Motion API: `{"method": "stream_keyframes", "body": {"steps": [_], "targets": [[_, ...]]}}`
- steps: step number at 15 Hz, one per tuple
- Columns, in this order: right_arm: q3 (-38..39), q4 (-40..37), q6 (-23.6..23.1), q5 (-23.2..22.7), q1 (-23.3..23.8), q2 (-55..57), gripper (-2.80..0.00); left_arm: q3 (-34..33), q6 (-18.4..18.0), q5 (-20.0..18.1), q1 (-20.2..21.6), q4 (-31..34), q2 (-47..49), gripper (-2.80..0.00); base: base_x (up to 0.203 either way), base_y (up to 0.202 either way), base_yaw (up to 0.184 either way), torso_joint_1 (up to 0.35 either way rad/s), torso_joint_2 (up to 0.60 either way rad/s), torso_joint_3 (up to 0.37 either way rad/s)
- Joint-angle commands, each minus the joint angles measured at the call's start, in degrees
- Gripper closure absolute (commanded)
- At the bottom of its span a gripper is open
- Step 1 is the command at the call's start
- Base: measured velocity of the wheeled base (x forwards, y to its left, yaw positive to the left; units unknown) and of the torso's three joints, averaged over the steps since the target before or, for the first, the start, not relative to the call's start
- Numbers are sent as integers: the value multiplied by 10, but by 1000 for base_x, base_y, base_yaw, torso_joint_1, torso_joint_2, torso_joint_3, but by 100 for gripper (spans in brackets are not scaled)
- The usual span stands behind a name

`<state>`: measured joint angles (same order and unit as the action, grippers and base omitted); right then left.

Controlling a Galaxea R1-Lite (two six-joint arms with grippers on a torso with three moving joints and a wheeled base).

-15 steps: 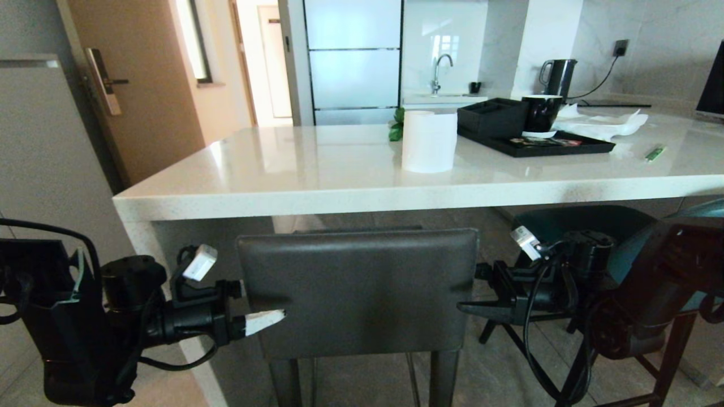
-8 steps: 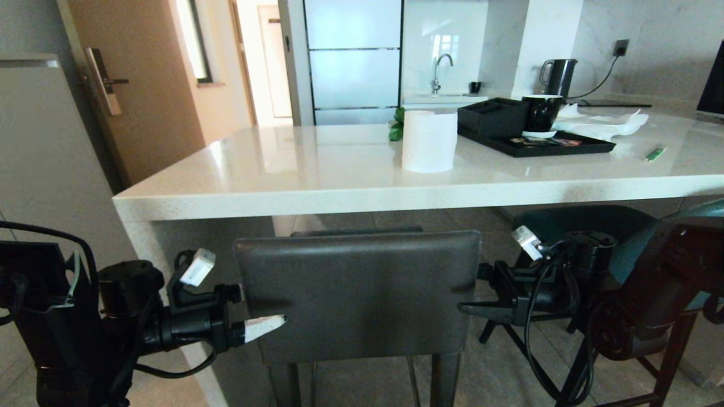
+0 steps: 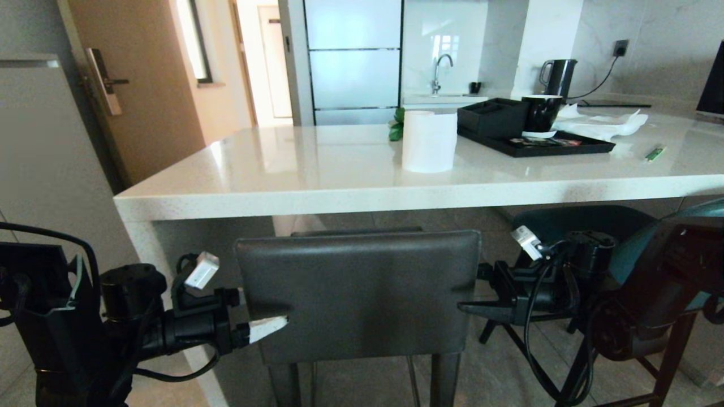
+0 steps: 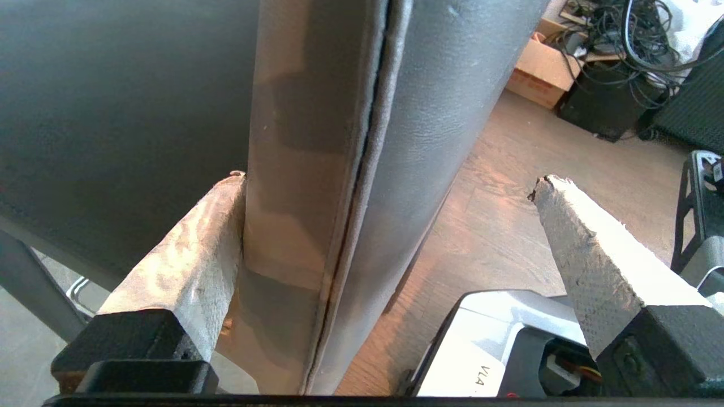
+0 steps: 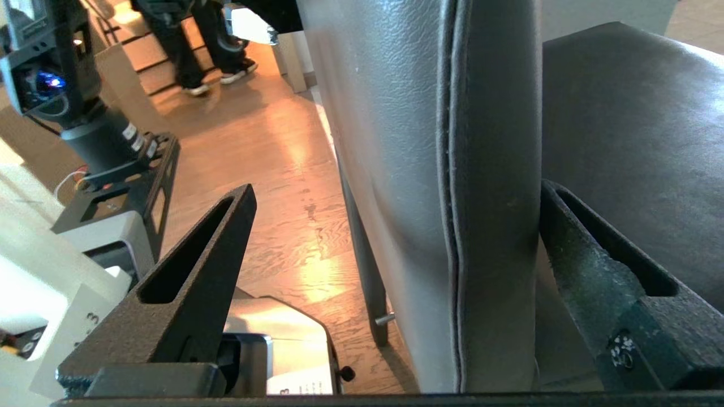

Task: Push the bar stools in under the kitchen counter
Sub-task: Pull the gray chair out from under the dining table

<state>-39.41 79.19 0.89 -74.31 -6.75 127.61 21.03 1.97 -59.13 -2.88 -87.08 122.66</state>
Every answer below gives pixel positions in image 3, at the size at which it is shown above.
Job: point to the chrome sink faucet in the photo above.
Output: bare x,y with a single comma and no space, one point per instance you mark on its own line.
436,70

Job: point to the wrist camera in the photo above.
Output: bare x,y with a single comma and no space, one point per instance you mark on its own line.
527,240
202,271

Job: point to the green plant leaves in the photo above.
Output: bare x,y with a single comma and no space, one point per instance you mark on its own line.
396,131

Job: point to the frosted glass cabinet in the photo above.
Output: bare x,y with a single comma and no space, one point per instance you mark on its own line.
353,62

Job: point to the small black cup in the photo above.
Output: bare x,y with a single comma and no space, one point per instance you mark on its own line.
475,87

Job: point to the brown wooden door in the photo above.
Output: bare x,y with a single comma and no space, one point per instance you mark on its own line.
147,102

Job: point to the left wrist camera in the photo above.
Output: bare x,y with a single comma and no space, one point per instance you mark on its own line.
202,271

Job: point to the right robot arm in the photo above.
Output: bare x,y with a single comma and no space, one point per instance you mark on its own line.
650,282

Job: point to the black wall socket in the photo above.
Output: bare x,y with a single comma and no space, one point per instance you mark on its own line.
621,48

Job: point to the small green packet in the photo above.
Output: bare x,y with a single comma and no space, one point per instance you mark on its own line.
655,153

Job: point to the black monitor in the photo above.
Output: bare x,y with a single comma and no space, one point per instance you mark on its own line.
714,85

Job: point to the white stone kitchen counter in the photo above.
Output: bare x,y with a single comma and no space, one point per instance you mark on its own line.
339,169

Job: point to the grey leather bar stool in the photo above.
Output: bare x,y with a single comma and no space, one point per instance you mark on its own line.
362,294

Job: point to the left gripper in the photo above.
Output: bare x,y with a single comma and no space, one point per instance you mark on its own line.
192,330

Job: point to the teal bar stool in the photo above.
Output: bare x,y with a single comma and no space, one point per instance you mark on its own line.
571,223

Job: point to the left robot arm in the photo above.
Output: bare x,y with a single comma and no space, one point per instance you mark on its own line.
51,316

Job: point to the black serving tray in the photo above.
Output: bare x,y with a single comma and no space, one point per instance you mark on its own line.
543,148

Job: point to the black mug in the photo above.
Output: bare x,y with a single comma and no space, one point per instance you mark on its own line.
540,113

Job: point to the white refrigerator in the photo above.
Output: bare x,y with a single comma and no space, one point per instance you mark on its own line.
45,169

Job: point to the white crumpled paper napkin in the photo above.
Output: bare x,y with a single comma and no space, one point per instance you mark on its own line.
605,127

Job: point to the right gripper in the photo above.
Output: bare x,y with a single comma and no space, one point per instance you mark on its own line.
509,294

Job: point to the white saucer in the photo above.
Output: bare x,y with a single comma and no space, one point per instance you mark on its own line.
538,134

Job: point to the white paper towel roll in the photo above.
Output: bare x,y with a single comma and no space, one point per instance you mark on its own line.
429,141

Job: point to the black electric kettle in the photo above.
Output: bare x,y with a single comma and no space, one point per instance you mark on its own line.
559,78

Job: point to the black organizer box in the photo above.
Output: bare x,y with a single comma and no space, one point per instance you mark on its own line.
491,117

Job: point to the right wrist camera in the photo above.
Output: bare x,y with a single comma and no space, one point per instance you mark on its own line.
527,240

